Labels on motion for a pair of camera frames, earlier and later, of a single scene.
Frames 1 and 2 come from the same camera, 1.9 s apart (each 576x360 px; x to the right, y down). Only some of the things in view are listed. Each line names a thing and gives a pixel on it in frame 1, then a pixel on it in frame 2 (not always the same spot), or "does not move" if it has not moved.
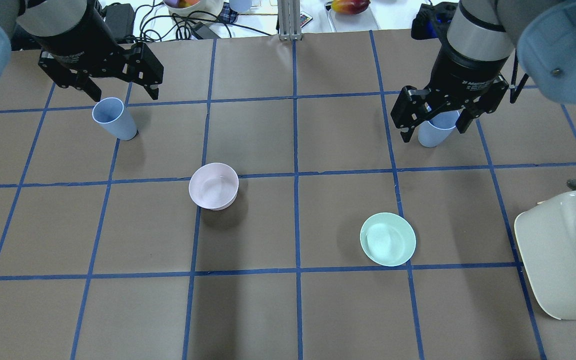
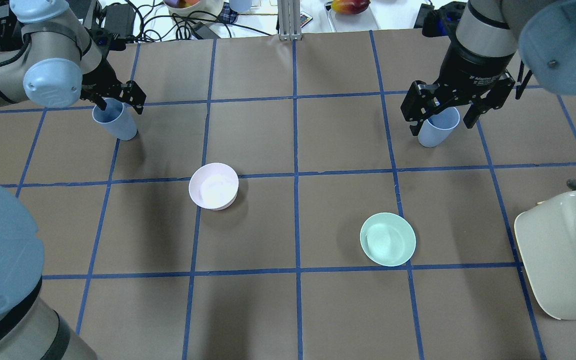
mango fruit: [350, 7] does not move
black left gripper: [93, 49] -> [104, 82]
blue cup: [110, 113] does not move
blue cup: [436, 129] does not move
